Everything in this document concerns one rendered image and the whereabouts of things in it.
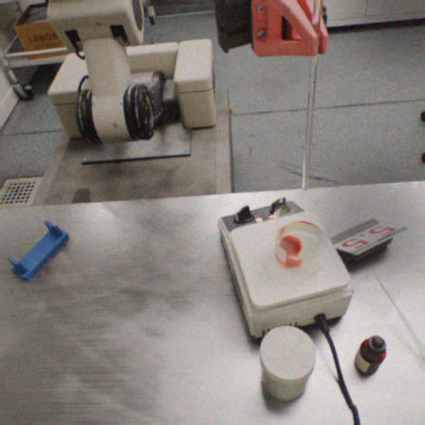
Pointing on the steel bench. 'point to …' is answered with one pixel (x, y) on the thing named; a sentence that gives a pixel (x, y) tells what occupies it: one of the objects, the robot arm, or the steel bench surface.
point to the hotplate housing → (324, 304)
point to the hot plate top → (252, 269)
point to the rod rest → (27, 267)
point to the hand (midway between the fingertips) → (315, 41)
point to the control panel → (249, 222)
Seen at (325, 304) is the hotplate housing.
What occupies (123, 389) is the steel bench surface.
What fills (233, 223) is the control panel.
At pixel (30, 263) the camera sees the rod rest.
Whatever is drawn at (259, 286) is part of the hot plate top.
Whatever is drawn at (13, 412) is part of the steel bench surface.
